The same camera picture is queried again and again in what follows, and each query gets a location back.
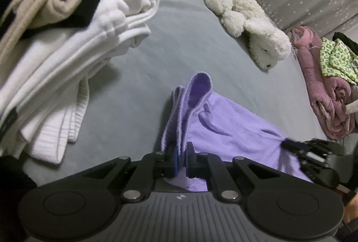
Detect cream white garment on pile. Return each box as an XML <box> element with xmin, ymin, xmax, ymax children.
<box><xmin>345</xmin><ymin>100</ymin><xmax>358</xmax><ymax>115</ymax></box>

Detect folded white garment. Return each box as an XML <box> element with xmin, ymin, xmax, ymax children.
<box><xmin>1</xmin><ymin>0</ymin><xmax>160</xmax><ymax>164</ymax></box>

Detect purple pants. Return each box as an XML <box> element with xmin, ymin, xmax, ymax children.
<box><xmin>161</xmin><ymin>72</ymin><xmax>308</xmax><ymax>192</ymax></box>

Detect white plush dog toy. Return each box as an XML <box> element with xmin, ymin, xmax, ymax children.
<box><xmin>204</xmin><ymin>0</ymin><xmax>292</xmax><ymax>71</ymax></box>

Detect person's right hand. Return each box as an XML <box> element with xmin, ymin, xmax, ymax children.
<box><xmin>343</xmin><ymin>194</ymin><xmax>358</xmax><ymax>224</ymax></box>

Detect green patterned garment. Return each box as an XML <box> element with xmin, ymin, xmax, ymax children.
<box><xmin>320</xmin><ymin>38</ymin><xmax>357</xmax><ymax>86</ymax></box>

